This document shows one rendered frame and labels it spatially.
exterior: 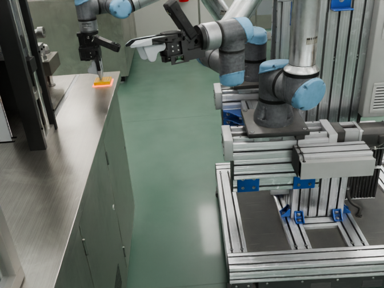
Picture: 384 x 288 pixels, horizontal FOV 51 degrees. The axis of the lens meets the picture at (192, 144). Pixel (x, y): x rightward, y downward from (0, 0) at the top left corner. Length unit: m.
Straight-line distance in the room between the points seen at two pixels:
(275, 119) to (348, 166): 0.30
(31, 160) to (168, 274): 1.03
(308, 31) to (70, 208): 0.86
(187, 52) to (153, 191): 1.64
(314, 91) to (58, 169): 0.83
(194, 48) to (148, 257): 1.31
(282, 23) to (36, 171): 1.04
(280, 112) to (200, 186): 1.25
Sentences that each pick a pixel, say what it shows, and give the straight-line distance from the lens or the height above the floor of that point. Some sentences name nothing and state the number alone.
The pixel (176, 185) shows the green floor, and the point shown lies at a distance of 2.67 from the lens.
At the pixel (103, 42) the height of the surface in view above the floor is 1.08.
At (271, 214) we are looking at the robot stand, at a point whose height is 0.21.
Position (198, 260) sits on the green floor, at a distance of 2.13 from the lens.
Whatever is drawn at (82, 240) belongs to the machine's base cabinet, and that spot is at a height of 0.75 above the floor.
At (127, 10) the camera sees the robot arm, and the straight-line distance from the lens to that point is 1.63.
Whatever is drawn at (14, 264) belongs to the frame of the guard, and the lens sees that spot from 0.86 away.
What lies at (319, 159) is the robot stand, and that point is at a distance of 1.53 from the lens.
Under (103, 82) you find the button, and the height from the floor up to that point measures 0.92.
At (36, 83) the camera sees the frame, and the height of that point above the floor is 1.08.
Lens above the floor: 1.49
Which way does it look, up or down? 28 degrees down
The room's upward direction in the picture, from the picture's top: 4 degrees counter-clockwise
